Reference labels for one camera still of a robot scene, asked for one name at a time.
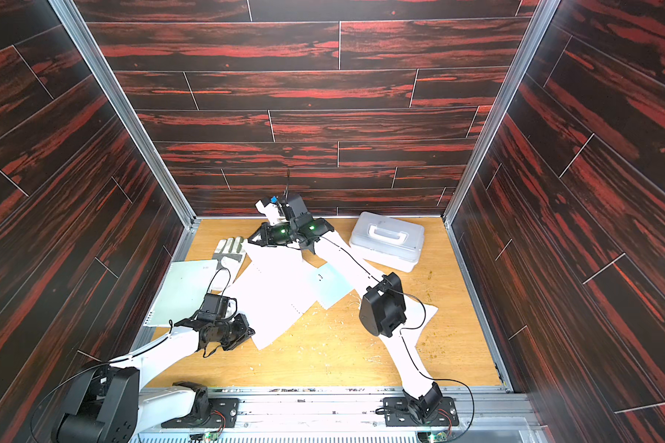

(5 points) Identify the small teal cover notebook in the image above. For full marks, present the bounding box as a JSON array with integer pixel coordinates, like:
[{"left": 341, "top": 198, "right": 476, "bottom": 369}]
[{"left": 305, "top": 263, "right": 353, "bottom": 309}]

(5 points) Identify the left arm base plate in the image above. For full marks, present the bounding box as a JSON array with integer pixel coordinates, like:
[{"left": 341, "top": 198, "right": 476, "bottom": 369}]
[{"left": 162, "top": 398, "right": 240, "bottom": 430}]

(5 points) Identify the white plastic storage box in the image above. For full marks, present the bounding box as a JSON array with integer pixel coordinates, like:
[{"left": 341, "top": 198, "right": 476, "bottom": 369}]
[{"left": 349, "top": 212, "right": 425, "bottom": 272}]

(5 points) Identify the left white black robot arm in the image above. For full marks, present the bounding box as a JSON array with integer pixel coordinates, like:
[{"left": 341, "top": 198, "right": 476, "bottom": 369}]
[{"left": 51, "top": 293, "right": 255, "bottom": 442}]

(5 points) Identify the white grey work glove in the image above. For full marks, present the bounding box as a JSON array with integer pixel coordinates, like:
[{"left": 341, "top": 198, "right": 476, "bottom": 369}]
[{"left": 212, "top": 236, "right": 247, "bottom": 284}]

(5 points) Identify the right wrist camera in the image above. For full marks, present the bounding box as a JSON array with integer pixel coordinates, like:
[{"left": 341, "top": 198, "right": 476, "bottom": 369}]
[{"left": 255, "top": 197, "right": 286, "bottom": 224}]

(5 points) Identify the large white spiral notebook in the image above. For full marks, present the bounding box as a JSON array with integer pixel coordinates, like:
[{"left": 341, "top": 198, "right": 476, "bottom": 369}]
[{"left": 225, "top": 243, "right": 316, "bottom": 350}]

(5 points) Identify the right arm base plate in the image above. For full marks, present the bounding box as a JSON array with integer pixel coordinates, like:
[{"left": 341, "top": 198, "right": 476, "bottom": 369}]
[{"left": 375, "top": 396, "right": 459, "bottom": 427}]

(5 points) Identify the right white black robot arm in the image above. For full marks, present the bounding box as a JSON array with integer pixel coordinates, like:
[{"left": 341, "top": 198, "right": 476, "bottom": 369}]
[{"left": 247, "top": 195, "right": 443, "bottom": 425}]

